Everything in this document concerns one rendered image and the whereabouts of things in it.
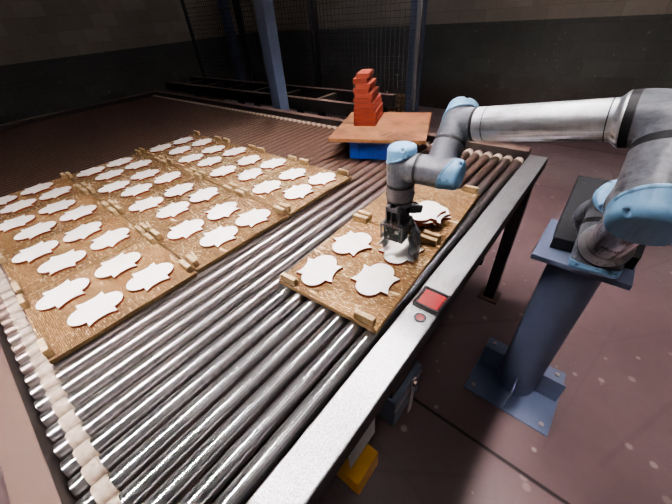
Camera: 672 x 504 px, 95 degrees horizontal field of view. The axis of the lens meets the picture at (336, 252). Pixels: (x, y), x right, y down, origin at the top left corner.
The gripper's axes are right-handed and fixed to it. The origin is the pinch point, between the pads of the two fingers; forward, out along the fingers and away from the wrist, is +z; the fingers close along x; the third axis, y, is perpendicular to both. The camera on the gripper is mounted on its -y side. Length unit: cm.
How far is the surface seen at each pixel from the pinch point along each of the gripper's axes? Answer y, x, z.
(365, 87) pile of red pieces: -82, -62, -30
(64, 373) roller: 83, -50, 1
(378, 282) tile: 17.0, 1.4, -0.6
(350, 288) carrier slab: 22.4, -4.8, 0.4
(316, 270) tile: 22.3, -17.3, -1.0
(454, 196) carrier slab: -44.0, 2.0, 1.2
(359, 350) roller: 37.4, 7.7, 2.3
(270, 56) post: -120, -169, -40
